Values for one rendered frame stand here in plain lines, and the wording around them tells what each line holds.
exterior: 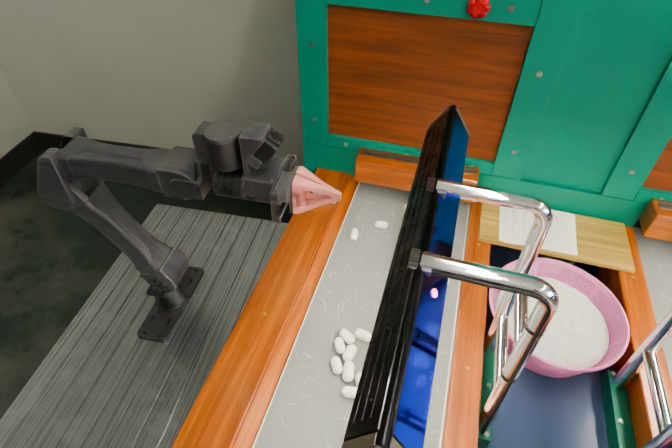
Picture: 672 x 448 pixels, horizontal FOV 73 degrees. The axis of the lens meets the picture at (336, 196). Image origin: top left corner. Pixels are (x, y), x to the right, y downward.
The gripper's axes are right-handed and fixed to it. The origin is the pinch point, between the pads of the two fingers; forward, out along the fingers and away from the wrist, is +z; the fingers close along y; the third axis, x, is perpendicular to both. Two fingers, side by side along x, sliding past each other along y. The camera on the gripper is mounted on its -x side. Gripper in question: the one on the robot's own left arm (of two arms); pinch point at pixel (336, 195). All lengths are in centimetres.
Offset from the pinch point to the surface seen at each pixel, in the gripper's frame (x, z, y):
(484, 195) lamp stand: -5.0, 21.9, -0.5
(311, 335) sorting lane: 33.2, -3.2, -5.8
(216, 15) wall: 23, -75, 121
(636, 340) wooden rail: 30, 58, 4
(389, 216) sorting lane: 32.9, 8.0, 30.9
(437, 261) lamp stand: -5.2, 15.7, -14.6
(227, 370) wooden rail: 30.9, -16.1, -17.2
